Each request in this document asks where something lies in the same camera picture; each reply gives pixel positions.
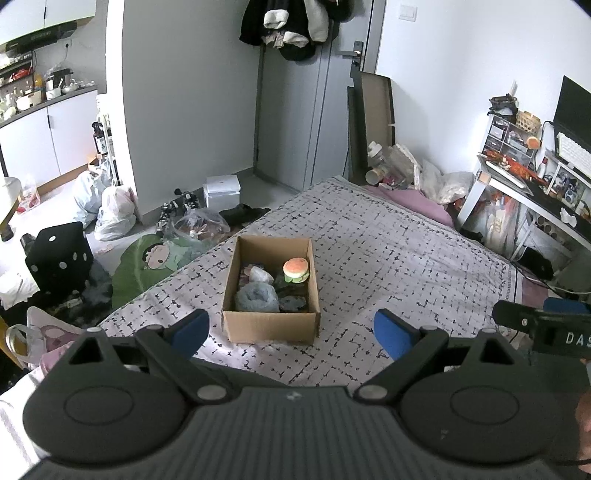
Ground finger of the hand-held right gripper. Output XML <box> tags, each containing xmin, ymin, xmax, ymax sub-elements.
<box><xmin>544</xmin><ymin>298</ymin><xmax>591</xmax><ymax>316</ymax></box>
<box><xmin>492</xmin><ymin>300</ymin><xmax>546</xmax><ymax>331</ymax></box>

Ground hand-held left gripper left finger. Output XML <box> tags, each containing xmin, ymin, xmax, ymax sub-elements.
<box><xmin>65</xmin><ymin>308</ymin><xmax>241</xmax><ymax>403</ymax></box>

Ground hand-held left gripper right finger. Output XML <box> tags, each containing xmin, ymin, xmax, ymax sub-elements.
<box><xmin>353</xmin><ymin>308</ymin><xmax>532</xmax><ymax>403</ymax></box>

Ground grey fluffy ring plush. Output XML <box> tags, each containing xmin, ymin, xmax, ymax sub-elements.
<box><xmin>234</xmin><ymin>281</ymin><xmax>281</xmax><ymax>313</ymax></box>

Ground brown cardboard box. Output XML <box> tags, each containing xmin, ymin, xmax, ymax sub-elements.
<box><xmin>221</xmin><ymin>235</ymin><xmax>322</xmax><ymax>345</ymax></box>

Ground burger plush toy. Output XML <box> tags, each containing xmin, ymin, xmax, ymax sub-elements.
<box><xmin>283</xmin><ymin>257</ymin><xmax>311</xmax><ymax>284</ymax></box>

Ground person's right hand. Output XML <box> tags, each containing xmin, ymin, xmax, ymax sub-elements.
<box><xmin>576</xmin><ymin>390</ymin><xmax>591</xmax><ymax>446</ymax></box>

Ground black bag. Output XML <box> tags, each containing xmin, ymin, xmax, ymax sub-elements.
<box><xmin>517</xmin><ymin>247</ymin><xmax>555</xmax><ymax>280</ymax></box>

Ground green cartoon cushion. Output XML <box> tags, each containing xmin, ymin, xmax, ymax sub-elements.
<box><xmin>111</xmin><ymin>233</ymin><xmax>208</xmax><ymax>310</ymax></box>

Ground black dashed printed blanket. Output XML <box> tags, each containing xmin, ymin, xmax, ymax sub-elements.
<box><xmin>97</xmin><ymin>176</ymin><xmax>525</xmax><ymax>388</ymax></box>

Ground clear plastic bag brown contents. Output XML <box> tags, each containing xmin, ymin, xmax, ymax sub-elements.
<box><xmin>164</xmin><ymin>208</ymin><xmax>232</xmax><ymax>245</ymax></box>

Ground black tripod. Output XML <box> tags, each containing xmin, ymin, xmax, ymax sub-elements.
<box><xmin>157</xmin><ymin>188</ymin><xmax>199</xmax><ymax>236</ymax></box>

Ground black cloth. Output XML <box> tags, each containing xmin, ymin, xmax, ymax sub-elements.
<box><xmin>218</xmin><ymin>204</ymin><xmax>272</xmax><ymax>227</ymax></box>

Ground pink pillow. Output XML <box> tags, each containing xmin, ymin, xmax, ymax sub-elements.
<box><xmin>365</xmin><ymin>185</ymin><xmax>455</xmax><ymax>228</ymax></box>

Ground white desk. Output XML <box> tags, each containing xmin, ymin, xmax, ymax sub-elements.
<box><xmin>455</xmin><ymin>154</ymin><xmax>591</xmax><ymax>259</ymax></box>

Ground white plastic bag red contents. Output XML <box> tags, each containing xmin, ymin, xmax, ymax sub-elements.
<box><xmin>95</xmin><ymin>185</ymin><xmax>139</xmax><ymax>241</ymax></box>

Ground white storage box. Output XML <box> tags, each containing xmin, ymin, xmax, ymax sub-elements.
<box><xmin>203</xmin><ymin>174</ymin><xmax>243</xmax><ymax>210</ymax></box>

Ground white crumpled plastic bag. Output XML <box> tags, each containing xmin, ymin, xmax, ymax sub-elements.
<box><xmin>420</xmin><ymin>159</ymin><xmax>476</xmax><ymax>206</ymax></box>

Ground black dice cushion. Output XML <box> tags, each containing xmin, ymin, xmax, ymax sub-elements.
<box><xmin>25</xmin><ymin>222</ymin><xmax>95</xmax><ymax>296</ymax></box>

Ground white pink tote bag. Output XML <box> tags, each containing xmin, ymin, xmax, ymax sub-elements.
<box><xmin>4</xmin><ymin>305</ymin><xmax>86</xmax><ymax>374</ymax></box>

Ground white keyboard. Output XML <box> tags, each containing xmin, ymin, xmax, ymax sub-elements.
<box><xmin>556</xmin><ymin>131</ymin><xmax>591</xmax><ymax>174</ymax></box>

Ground pile of clear plastic bags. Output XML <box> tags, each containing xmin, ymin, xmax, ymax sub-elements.
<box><xmin>385</xmin><ymin>143</ymin><xmax>423</xmax><ymax>190</ymax></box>

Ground grey white plastic bag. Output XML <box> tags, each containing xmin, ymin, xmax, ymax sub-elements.
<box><xmin>73</xmin><ymin>168</ymin><xmax>116</xmax><ymax>229</ymax></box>

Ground clear plastic bottle white cap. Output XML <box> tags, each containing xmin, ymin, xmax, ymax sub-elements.
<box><xmin>367</xmin><ymin>141</ymin><xmax>389</xmax><ymax>169</ymax></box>

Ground clear drawer organiser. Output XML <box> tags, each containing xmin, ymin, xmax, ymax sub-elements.
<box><xmin>482</xmin><ymin>113</ymin><xmax>539</xmax><ymax>167</ymax></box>

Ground white cloth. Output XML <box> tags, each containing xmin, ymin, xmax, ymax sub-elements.
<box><xmin>0</xmin><ymin>272</ymin><xmax>40</xmax><ymax>310</ymax></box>

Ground bamboo basket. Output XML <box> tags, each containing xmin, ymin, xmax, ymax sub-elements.
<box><xmin>516</xmin><ymin>111</ymin><xmax>542</xmax><ymax>134</ymax></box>

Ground black monitor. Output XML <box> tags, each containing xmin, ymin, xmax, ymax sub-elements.
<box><xmin>553</xmin><ymin>75</ymin><xmax>591</xmax><ymax>144</ymax></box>

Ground flat cardboard sheet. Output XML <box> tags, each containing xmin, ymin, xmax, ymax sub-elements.
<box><xmin>347</xmin><ymin>71</ymin><xmax>397</xmax><ymax>185</ymax></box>

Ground round white table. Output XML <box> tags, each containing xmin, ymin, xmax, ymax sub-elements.
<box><xmin>0</xmin><ymin>176</ymin><xmax>21</xmax><ymax>243</ymax></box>

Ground grey door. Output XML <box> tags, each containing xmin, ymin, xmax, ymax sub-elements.
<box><xmin>253</xmin><ymin>0</ymin><xmax>386</xmax><ymax>192</ymax></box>

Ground white kitchen cabinet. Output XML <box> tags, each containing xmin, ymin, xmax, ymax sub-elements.
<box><xmin>0</xmin><ymin>85</ymin><xmax>100</xmax><ymax>190</ymax></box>

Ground hanging clothes bundle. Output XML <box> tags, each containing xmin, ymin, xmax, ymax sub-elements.
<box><xmin>239</xmin><ymin>0</ymin><xmax>356</xmax><ymax>62</ymax></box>

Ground range hood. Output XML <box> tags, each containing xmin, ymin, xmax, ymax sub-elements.
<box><xmin>0</xmin><ymin>25</ymin><xmax>77</xmax><ymax>51</ymax></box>

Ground white upper cabinet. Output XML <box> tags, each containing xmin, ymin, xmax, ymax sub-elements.
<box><xmin>0</xmin><ymin>0</ymin><xmax>98</xmax><ymax>44</ymax></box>

